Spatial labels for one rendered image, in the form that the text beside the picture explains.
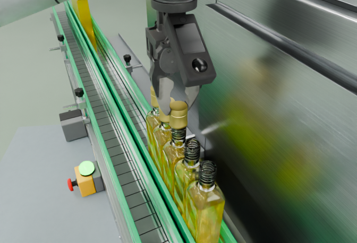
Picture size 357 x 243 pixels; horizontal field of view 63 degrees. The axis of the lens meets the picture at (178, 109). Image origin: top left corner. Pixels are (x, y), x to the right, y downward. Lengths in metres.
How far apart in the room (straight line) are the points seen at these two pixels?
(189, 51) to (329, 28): 0.18
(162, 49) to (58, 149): 0.77
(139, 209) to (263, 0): 0.54
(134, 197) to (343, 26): 0.60
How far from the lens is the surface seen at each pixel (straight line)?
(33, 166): 1.13
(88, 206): 0.96
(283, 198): 0.58
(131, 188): 0.80
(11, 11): 0.28
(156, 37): 0.49
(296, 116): 0.47
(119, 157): 0.88
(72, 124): 1.12
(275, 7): 0.48
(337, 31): 0.41
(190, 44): 0.43
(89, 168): 0.92
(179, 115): 0.53
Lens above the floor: 1.51
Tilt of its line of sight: 37 degrees down
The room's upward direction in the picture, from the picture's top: straight up
